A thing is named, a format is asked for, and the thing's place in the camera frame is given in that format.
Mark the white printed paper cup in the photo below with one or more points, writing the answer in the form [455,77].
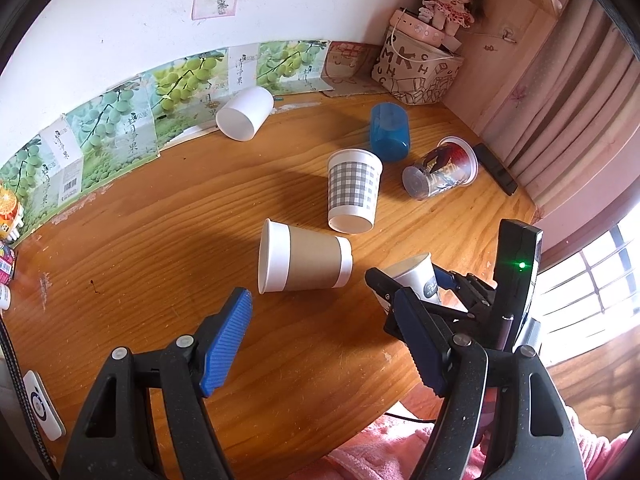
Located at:
[412,275]

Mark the pink fleece clothing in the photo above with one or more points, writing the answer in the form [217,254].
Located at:
[500,455]

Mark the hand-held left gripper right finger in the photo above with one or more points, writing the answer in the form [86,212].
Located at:
[425,347]

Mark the grape print cardboard panel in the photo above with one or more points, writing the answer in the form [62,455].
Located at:
[180,82]
[102,127]
[280,62]
[30,170]

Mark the clear printed plastic cup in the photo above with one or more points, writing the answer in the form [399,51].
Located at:
[440,167]

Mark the pink device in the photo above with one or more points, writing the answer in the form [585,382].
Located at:
[417,27]

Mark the black remote control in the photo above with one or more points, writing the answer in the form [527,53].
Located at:
[495,167]

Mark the red print cardboard panel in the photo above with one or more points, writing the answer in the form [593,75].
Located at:
[350,62]

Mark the white flat device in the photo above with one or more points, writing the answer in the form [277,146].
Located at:
[42,405]

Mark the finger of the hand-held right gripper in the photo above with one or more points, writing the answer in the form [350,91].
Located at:
[382,287]
[470,287]

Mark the pink curtain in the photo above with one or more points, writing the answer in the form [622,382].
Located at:
[575,110]

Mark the letter print storage box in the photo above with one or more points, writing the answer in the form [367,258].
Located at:
[417,72]

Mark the brown sleeve paper cup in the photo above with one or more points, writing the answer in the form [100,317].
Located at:
[305,262]

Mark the grey checkered paper cup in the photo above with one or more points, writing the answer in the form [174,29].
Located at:
[352,190]

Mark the blue plastic cup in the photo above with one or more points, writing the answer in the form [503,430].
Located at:
[390,130]

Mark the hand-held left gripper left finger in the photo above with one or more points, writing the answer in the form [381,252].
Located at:
[227,340]

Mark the plain white paper cup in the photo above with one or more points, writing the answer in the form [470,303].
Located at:
[245,112]

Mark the pink red packet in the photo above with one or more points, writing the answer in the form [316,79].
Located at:
[6,265]

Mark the white small bottle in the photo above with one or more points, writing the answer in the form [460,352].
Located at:
[3,297]

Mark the window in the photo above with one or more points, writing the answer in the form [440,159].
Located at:
[595,285]

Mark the orange print packet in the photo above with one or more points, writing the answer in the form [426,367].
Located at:
[7,210]

